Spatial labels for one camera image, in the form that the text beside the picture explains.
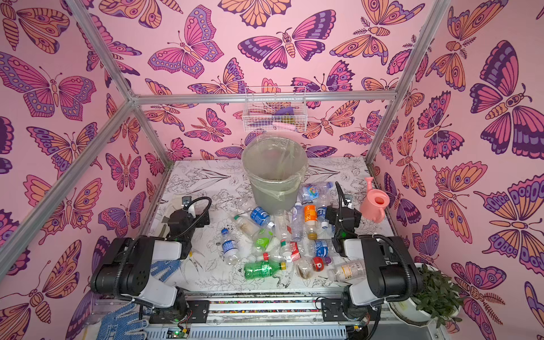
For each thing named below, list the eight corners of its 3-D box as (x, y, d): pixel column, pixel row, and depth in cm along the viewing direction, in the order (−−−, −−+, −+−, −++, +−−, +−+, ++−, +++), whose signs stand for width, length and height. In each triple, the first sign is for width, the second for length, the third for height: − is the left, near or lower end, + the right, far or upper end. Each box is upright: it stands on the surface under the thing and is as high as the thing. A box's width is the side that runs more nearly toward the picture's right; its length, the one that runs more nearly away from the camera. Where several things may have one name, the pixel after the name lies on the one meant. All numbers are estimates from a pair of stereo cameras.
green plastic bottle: (246, 282, 82) (244, 278, 77) (245, 268, 85) (243, 263, 81) (287, 275, 84) (287, 270, 79) (284, 261, 87) (285, 256, 82)
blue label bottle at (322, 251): (313, 266, 84) (314, 262, 80) (310, 244, 90) (312, 239, 86) (329, 266, 84) (331, 262, 80) (325, 244, 90) (328, 239, 86)
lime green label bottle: (253, 249, 88) (252, 246, 86) (261, 229, 93) (261, 226, 91) (265, 253, 86) (265, 251, 84) (273, 233, 92) (273, 230, 90)
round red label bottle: (296, 278, 83) (297, 275, 79) (295, 259, 87) (296, 255, 83) (323, 278, 83) (325, 274, 79) (321, 259, 87) (323, 255, 83)
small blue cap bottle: (227, 267, 86) (224, 262, 81) (222, 234, 95) (219, 228, 91) (240, 263, 87) (238, 258, 82) (234, 231, 96) (232, 225, 92)
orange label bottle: (306, 240, 91) (307, 235, 88) (303, 210, 101) (304, 205, 97) (319, 240, 91) (320, 235, 88) (315, 210, 101) (316, 205, 97)
